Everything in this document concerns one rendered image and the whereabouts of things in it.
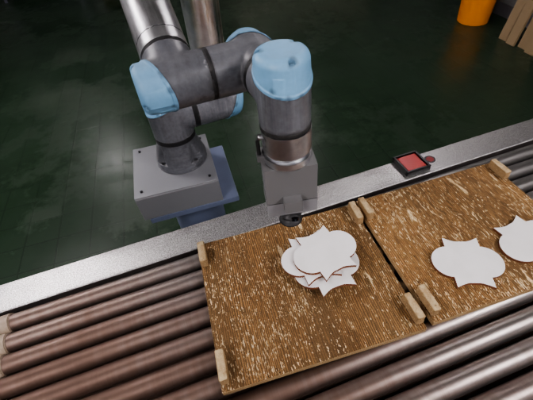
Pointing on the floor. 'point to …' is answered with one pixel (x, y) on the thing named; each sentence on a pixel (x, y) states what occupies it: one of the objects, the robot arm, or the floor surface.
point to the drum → (475, 12)
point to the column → (208, 211)
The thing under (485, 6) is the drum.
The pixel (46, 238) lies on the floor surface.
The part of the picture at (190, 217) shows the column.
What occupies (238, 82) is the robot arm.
